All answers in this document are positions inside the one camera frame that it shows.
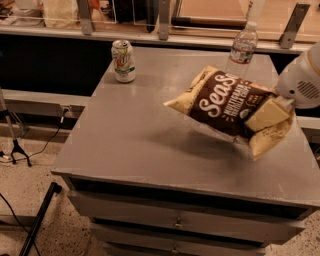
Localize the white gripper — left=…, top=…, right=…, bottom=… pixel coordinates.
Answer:
left=245, top=42, right=320, bottom=132

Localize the brown sea salt chip bag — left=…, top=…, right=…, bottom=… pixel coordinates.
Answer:
left=165, top=66, right=295, bottom=159

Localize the white green 7up can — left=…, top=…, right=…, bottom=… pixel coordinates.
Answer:
left=111, top=40, right=136, bottom=83

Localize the clear plastic water bottle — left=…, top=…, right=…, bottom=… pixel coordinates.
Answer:
left=225, top=21, right=258, bottom=78

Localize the grey drawer cabinet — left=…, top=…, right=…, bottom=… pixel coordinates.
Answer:
left=53, top=47, right=320, bottom=256

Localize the black floor bar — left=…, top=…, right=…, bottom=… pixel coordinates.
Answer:
left=0, top=181, right=63, bottom=256

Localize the black tripod stand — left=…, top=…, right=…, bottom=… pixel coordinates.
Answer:
left=0, top=87, right=32, bottom=167

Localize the metal window rail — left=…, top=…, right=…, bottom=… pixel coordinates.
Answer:
left=0, top=0, right=320, bottom=53

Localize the black cable on floor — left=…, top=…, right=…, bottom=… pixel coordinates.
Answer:
left=0, top=107, right=69, bottom=164

